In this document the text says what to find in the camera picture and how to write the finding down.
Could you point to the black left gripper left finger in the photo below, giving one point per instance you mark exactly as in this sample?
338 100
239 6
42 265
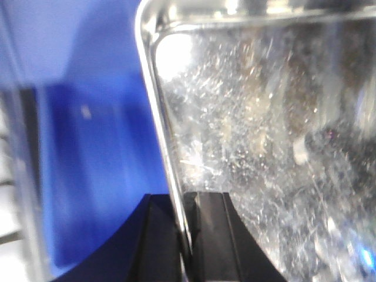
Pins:
144 248

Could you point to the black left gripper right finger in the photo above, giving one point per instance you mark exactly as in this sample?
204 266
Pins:
222 247

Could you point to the silver metal tray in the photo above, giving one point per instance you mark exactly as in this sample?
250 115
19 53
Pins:
272 102

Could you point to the blue bin lower middle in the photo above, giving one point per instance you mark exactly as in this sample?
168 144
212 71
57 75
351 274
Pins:
83 144

